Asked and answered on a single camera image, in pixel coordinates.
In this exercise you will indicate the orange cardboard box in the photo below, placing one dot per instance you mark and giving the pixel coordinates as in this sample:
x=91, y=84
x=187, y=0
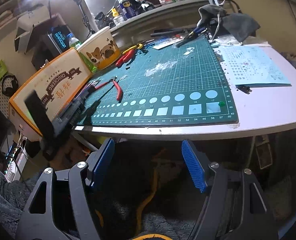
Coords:
x=55, y=84

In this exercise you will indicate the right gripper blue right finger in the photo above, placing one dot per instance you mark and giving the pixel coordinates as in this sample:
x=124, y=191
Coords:
x=234, y=206

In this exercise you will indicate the RG29 manual booklet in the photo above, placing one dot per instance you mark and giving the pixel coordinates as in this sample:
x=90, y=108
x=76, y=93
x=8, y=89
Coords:
x=91, y=86

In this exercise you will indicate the red handled pliers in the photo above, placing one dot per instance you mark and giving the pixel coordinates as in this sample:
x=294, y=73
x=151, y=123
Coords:
x=127, y=56

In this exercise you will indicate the yellow handled pliers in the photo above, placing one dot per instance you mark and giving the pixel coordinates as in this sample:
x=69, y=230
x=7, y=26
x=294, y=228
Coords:
x=138, y=46

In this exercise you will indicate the blue decal sheet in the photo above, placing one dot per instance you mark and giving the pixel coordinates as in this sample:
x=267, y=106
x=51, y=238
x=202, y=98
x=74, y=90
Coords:
x=250, y=66

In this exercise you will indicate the green drink bottle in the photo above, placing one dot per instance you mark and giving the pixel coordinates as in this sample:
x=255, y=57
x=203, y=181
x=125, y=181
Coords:
x=73, y=42

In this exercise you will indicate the finger of the black left gripper seen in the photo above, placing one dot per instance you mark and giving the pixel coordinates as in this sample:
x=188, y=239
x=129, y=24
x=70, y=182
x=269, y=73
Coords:
x=54, y=132

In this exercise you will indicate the red handled nippers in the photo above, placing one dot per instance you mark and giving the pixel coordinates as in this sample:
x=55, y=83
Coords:
x=115, y=84

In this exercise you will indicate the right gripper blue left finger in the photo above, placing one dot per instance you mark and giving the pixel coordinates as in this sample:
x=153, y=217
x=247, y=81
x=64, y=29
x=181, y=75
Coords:
x=59, y=205

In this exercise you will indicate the blue WD-40 spray can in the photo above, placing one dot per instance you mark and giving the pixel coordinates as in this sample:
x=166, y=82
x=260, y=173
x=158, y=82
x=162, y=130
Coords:
x=127, y=9

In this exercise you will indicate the white desk shelf riser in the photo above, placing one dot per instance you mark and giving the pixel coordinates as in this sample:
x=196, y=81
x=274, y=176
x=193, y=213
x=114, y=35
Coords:
x=174, y=15

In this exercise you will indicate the yellow cap bottle on shelf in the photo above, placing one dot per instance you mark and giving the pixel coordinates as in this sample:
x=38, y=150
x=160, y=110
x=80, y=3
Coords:
x=117, y=18

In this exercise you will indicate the grey cloth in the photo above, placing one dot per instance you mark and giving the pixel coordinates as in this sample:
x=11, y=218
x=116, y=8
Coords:
x=239, y=25

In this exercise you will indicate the dog print paper bucket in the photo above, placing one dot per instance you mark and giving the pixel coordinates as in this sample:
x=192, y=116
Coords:
x=100, y=50

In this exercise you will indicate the black headphones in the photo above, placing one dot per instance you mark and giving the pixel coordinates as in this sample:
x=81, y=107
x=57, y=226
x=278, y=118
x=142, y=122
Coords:
x=9, y=85

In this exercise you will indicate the green cutting mat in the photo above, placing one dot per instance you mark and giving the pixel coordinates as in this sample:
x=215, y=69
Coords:
x=169, y=87

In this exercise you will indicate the blue handled pliers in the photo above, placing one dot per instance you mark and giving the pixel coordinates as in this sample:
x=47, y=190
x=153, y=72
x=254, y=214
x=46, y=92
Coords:
x=193, y=35

